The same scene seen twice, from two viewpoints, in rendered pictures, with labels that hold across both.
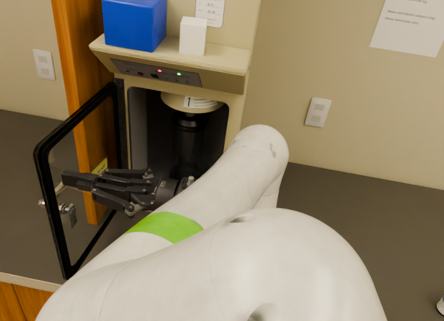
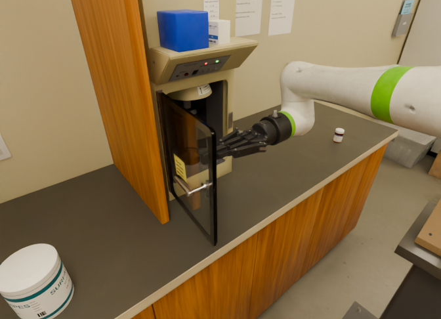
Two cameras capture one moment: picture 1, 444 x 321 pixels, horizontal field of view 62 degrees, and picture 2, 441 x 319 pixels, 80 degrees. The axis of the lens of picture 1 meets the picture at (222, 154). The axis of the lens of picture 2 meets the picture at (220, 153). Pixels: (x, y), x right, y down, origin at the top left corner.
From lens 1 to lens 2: 69 cm
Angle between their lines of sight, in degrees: 35
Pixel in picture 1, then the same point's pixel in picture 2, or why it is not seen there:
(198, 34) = (226, 27)
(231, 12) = (223, 13)
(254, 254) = not seen: outside the picture
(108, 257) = (432, 72)
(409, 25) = (245, 18)
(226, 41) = not seen: hidden behind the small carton
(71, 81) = (147, 98)
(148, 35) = (206, 35)
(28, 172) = (66, 235)
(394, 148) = (256, 92)
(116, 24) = (186, 32)
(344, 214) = not seen: hidden behind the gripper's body
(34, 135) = (25, 214)
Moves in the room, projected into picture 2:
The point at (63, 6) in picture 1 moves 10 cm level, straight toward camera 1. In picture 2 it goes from (139, 31) to (177, 33)
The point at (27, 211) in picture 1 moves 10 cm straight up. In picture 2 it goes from (110, 252) to (103, 230)
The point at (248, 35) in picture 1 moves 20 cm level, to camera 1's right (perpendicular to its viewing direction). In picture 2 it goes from (233, 26) to (270, 21)
